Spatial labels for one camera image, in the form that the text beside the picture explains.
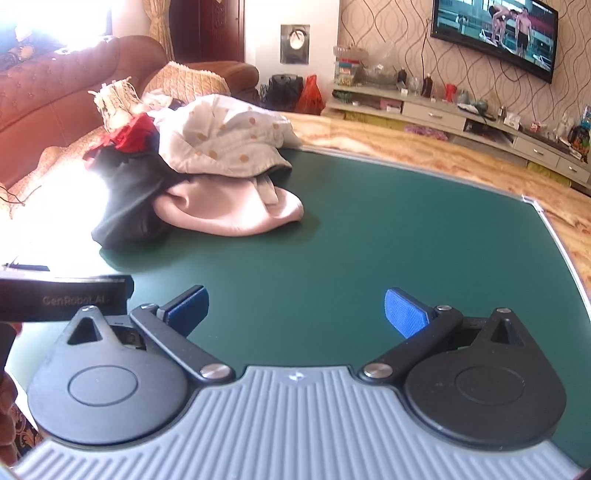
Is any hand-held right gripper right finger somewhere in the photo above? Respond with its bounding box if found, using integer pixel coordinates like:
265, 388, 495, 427
358, 288, 536, 386

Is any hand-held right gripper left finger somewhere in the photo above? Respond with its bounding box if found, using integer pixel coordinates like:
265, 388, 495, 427
65, 285, 236, 386

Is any white polka dot shirt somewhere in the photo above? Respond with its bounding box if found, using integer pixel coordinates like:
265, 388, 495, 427
154, 95, 301, 178

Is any pink garment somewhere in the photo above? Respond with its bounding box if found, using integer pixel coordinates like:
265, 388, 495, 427
152, 174, 305, 238

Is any green table mat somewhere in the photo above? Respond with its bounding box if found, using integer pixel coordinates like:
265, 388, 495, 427
2, 147, 591, 416

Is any beige sofa cover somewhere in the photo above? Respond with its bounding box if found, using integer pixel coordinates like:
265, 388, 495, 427
0, 124, 116, 232

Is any black garment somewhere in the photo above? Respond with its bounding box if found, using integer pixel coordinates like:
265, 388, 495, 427
90, 143, 185, 252

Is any red garment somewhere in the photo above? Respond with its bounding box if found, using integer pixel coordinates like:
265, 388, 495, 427
83, 113, 158, 160

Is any beige television cabinet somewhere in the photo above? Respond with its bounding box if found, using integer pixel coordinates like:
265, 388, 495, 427
323, 82, 591, 190

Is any cream tasselled knit cloth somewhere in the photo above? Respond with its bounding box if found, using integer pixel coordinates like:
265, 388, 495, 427
88, 76, 148, 132

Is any brown leather sofa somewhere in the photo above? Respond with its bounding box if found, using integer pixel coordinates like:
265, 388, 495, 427
0, 36, 260, 222

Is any beige quilted cushion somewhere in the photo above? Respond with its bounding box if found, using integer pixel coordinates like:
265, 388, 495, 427
143, 60, 232, 104

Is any red plastic bag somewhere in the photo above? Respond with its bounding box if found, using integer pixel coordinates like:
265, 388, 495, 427
293, 74, 326, 116

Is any black bag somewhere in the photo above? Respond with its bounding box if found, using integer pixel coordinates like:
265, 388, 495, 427
261, 74, 305, 112

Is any dark printed cloth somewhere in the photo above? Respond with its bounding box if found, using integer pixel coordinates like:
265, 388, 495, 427
0, 28, 61, 70

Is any clear plastic bag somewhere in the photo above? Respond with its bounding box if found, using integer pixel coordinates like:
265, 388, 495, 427
365, 44, 399, 86

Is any colourful printed bag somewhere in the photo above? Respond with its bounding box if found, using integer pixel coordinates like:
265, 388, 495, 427
567, 106, 591, 163

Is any clear food container stack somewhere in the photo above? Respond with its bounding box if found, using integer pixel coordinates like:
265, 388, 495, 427
333, 46, 365, 88

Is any dark wooden door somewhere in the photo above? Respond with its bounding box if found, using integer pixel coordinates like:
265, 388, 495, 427
168, 0, 245, 65

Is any beige curtain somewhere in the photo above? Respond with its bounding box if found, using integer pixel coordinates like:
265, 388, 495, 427
141, 0, 176, 70

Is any grey wall picture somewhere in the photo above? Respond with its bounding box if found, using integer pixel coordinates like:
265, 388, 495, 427
280, 24, 311, 64

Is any wall television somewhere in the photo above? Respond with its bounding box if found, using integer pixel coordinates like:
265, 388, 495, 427
430, 0, 559, 85

